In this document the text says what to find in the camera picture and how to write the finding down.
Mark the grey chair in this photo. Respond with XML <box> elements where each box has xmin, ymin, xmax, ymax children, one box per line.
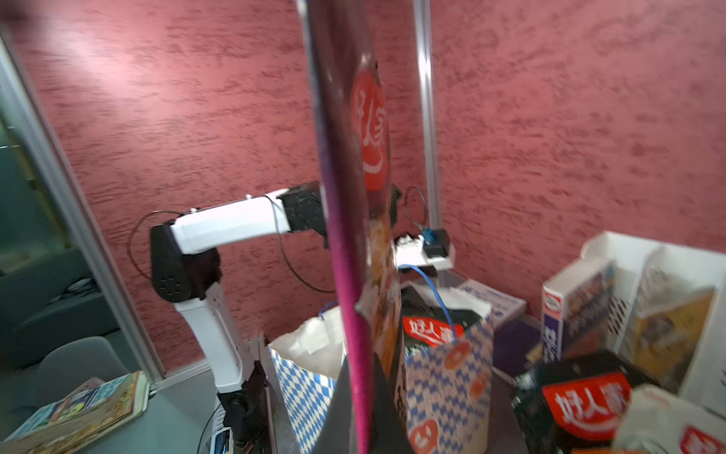
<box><xmin>38</xmin><ymin>336</ymin><xmax>130</xmax><ymax>399</ymax></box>

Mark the left corner metal post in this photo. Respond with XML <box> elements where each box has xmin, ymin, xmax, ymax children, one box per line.
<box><xmin>412</xmin><ymin>0</ymin><xmax>444</xmax><ymax>229</ymax></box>

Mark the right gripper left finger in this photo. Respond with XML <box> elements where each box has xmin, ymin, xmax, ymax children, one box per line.
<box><xmin>312</xmin><ymin>362</ymin><xmax>374</xmax><ymax>454</ymax></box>

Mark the white condiment packet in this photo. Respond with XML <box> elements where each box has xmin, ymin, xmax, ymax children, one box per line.
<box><xmin>613</xmin><ymin>385</ymin><xmax>726</xmax><ymax>454</ymax></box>

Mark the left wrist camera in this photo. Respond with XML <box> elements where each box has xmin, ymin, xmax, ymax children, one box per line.
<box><xmin>394</xmin><ymin>229</ymin><xmax>457</xmax><ymax>272</ymax></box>

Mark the black red condiment packet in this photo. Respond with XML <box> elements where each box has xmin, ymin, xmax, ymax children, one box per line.
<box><xmin>512</xmin><ymin>350</ymin><xmax>660</xmax><ymax>453</ymax></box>

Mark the white file organizer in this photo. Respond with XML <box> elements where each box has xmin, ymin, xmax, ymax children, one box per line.
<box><xmin>580</xmin><ymin>232</ymin><xmax>725</xmax><ymax>409</ymax></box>

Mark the blue white upright book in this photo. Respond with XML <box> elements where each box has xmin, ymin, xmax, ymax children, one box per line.
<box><xmin>542</xmin><ymin>257</ymin><xmax>616</xmax><ymax>363</ymax></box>

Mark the white sketch tutorial book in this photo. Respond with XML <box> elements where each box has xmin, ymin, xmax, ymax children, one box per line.
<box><xmin>457</xmin><ymin>279</ymin><xmax>527</xmax><ymax>330</ymax></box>

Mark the green black condiment packet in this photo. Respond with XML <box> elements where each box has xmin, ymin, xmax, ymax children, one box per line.
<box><xmin>402</xmin><ymin>286</ymin><xmax>481</xmax><ymax>355</ymax></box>

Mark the blue checkered paper bag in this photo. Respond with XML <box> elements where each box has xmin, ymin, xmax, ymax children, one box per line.
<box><xmin>268</xmin><ymin>283</ymin><xmax>493</xmax><ymax>453</ymax></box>

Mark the dark blue book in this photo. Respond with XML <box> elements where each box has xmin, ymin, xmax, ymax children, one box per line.
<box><xmin>493</xmin><ymin>316</ymin><xmax>542</xmax><ymax>378</ymax></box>

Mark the stack of magazines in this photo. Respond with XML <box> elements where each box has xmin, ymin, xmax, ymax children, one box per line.
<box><xmin>1</xmin><ymin>371</ymin><xmax>150</xmax><ymax>453</ymax></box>

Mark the pink edged condiment packet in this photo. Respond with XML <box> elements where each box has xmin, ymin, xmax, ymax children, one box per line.
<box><xmin>297</xmin><ymin>1</ymin><xmax>401</xmax><ymax>450</ymax></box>

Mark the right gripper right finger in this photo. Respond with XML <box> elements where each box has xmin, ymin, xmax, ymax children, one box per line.
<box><xmin>370</xmin><ymin>356</ymin><xmax>413</xmax><ymax>454</ymax></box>

